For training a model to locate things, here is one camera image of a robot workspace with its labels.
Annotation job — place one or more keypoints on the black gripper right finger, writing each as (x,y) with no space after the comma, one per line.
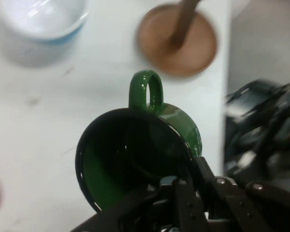
(256,207)

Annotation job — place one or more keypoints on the green enamel mug white lettering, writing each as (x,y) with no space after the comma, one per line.
(183,125)

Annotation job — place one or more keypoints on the wooden mug tree stand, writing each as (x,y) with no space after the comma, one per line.
(195,48)

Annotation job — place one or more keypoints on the white bowl with blue band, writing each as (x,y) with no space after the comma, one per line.
(38,24)

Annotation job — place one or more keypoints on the black equipment pile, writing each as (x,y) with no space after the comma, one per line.
(268,125)

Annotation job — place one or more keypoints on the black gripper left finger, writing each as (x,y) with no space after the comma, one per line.
(183,205)

